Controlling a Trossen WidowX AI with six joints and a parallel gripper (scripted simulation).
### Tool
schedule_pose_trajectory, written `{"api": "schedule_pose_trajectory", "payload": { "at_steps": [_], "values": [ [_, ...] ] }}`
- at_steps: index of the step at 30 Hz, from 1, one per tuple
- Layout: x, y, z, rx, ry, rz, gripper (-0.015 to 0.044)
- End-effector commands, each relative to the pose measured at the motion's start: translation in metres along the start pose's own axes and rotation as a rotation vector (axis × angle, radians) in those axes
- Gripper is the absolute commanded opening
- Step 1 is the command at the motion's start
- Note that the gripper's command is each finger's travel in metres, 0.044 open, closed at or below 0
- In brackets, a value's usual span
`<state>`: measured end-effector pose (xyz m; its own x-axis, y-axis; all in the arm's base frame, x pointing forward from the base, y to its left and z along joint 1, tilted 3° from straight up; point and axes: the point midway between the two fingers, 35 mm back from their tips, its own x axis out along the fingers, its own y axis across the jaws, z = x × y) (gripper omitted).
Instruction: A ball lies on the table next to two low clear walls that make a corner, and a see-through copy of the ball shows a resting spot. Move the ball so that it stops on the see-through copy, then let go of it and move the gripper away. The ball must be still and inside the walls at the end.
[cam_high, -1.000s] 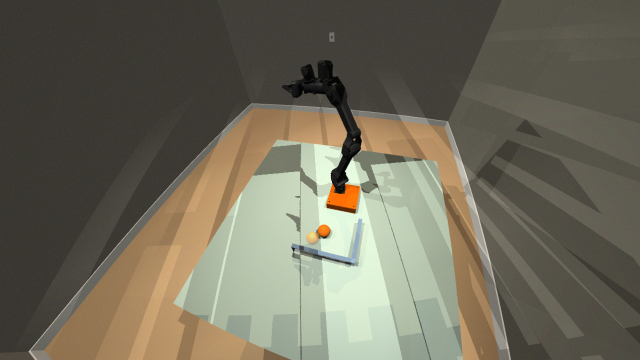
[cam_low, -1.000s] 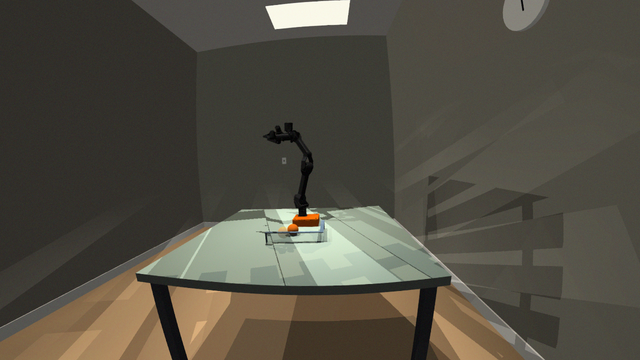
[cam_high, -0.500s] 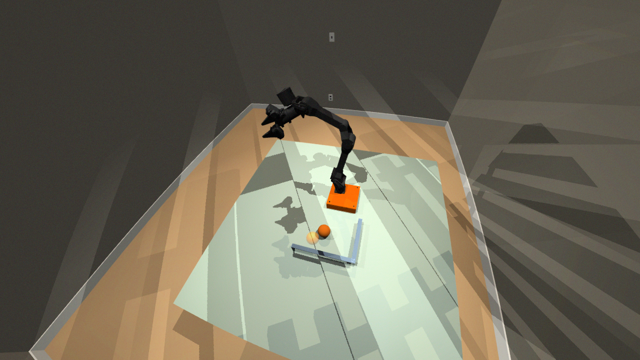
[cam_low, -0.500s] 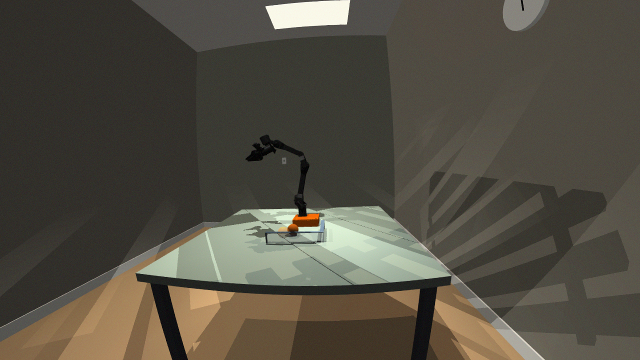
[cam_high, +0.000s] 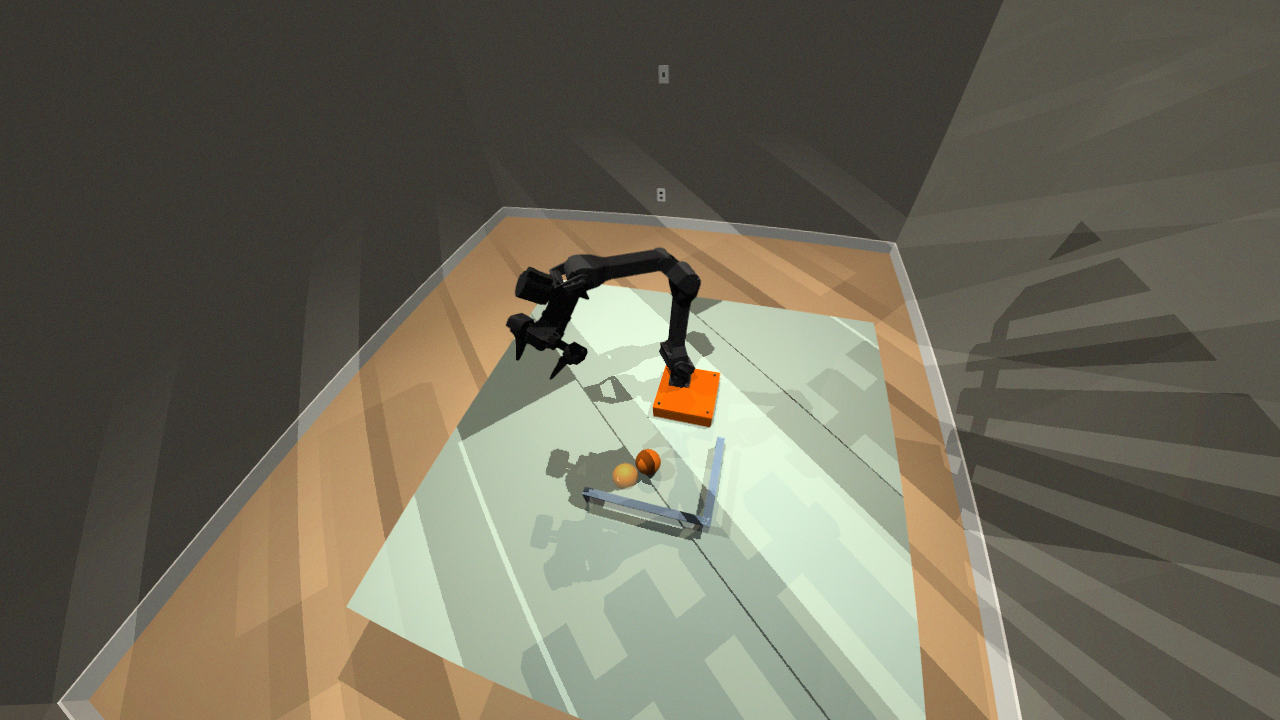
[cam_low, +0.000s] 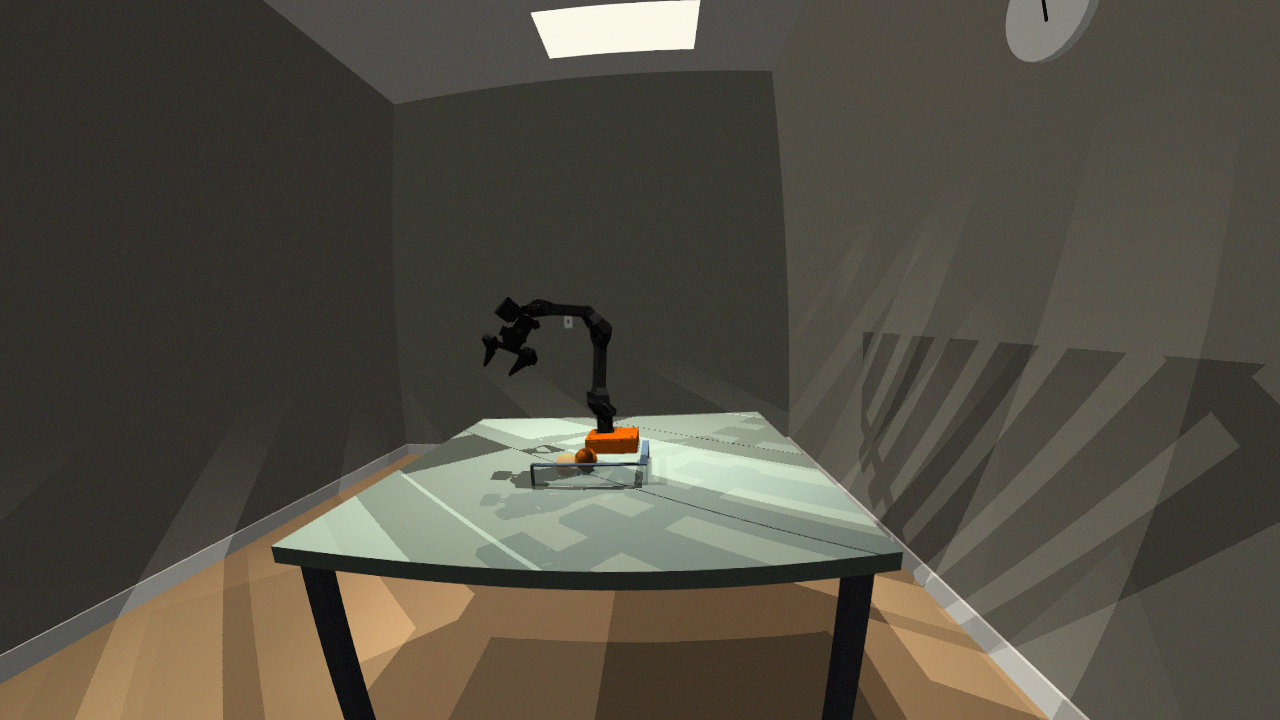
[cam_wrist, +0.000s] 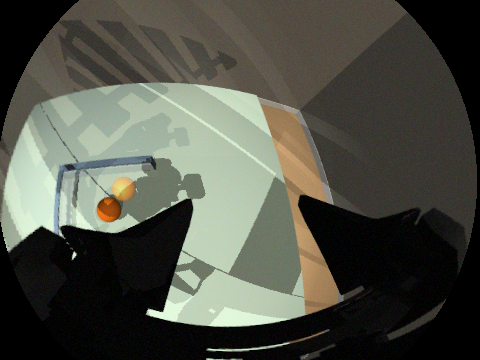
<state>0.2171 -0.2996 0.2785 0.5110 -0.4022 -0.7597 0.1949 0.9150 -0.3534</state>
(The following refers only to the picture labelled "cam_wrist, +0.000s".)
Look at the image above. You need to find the translucent orange ball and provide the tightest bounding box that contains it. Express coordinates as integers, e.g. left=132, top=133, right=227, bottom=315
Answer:
left=112, top=176, right=136, bottom=201

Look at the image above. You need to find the shiny orange-brown ball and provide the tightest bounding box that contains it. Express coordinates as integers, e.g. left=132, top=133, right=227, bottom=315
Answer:
left=96, top=197, right=121, bottom=223

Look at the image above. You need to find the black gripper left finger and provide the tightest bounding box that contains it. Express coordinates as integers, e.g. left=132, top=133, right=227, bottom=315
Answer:
left=60, top=199, right=193, bottom=313

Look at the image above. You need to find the clear grey l-shaped wall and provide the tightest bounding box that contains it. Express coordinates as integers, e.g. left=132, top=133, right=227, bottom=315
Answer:
left=59, top=163, right=155, bottom=237

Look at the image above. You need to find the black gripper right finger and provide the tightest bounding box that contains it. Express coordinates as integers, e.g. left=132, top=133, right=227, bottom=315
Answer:
left=299, top=195, right=420, bottom=295

